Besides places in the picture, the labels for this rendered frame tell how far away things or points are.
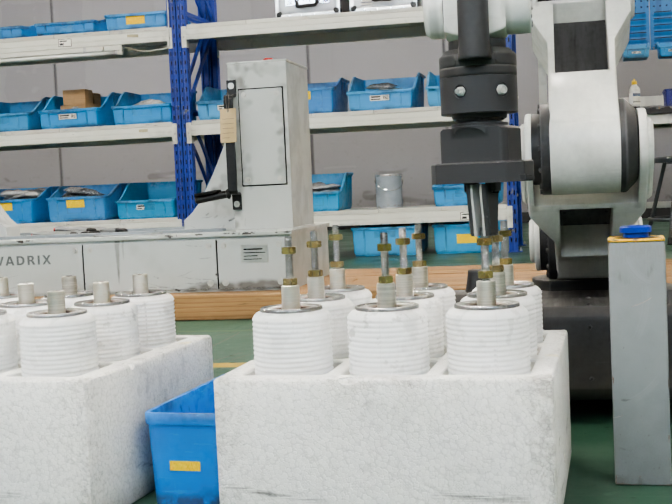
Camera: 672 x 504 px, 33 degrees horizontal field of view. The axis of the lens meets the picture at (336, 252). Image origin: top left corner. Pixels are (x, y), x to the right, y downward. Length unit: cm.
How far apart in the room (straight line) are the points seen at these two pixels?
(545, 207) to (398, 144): 803
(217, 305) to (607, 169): 196
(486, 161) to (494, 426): 29
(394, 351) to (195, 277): 230
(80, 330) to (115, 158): 911
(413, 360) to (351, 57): 869
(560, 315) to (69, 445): 81
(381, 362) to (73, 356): 39
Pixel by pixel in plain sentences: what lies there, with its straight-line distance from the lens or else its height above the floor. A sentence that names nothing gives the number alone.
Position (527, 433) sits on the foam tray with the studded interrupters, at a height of 12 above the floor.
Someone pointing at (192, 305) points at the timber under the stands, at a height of 5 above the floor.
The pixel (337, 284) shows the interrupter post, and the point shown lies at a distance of 157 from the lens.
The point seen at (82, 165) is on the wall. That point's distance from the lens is 1065.
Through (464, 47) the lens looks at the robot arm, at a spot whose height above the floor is 54.
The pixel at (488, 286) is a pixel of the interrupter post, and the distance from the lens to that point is 130.
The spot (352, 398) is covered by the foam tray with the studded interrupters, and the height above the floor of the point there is 16.
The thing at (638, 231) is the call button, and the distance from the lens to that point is 147.
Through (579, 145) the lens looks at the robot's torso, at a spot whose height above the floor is 44.
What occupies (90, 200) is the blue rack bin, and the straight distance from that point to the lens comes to 658.
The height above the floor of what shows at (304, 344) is 21.
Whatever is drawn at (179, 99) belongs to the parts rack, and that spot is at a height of 91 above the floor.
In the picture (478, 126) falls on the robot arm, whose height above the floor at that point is 46.
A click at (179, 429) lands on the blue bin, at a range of 145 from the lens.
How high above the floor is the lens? 40
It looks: 3 degrees down
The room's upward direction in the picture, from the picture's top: 3 degrees counter-clockwise
